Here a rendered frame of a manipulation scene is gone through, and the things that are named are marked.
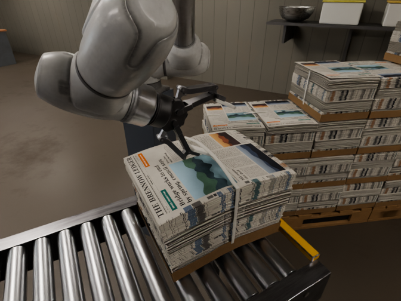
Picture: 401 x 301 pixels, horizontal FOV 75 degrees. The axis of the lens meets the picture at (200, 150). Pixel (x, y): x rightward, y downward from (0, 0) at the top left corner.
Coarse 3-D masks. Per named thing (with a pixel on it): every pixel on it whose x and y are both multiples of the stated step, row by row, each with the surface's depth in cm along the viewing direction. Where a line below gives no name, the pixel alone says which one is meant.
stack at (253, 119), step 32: (224, 128) 135; (256, 128) 137; (288, 128) 140; (320, 128) 143; (352, 128) 146; (384, 128) 149; (288, 160) 151; (320, 160) 154; (352, 160) 157; (384, 160) 162; (320, 192) 168; (352, 192) 172; (288, 224) 180; (320, 224) 186
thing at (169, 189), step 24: (144, 168) 69; (168, 168) 69; (192, 168) 68; (144, 192) 62; (168, 192) 61; (192, 192) 61; (216, 192) 60; (144, 216) 79; (168, 216) 56; (192, 216) 57; (216, 216) 63; (168, 240) 58; (192, 240) 62; (216, 240) 68; (168, 264) 65
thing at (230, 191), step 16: (192, 144) 79; (208, 160) 71; (208, 176) 65; (224, 176) 65; (240, 176) 65; (224, 192) 60; (240, 192) 62; (240, 208) 66; (224, 224) 65; (240, 224) 69; (224, 240) 69
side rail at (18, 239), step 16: (96, 208) 89; (112, 208) 89; (48, 224) 83; (64, 224) 83; (80, 224) 84; (96, 224) 87; (144, 224) 97; (0, 240) 78; (16, 240) 78; (32, 240) 78; (80, 240) 86; (0, 256) 75; (32, 256) 81
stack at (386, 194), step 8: (400, 24) 153; (400, 32) 154; (392, 40) 160; (400, 40) 154; (392, 48) 160; (400, 48) 154; (400, 64) 157; (400, 152) 160; (400, 160) 163; (392, 168) 167; (400, 168) 167; (384, 184) 173; (392, 184) 173; (400, 184) 174; (384, 192) 177; (392, 192) 178; (400, 192) 179; (376, 200) 181; (384, 200) 180; (392, 200) 182; (376, 208) 184; (384, 208) 185; (392, 208) 186; (400, 208) 188; (376, 216) 188; (384, 216) 190; (392, 216) 191; (400, 216) 192
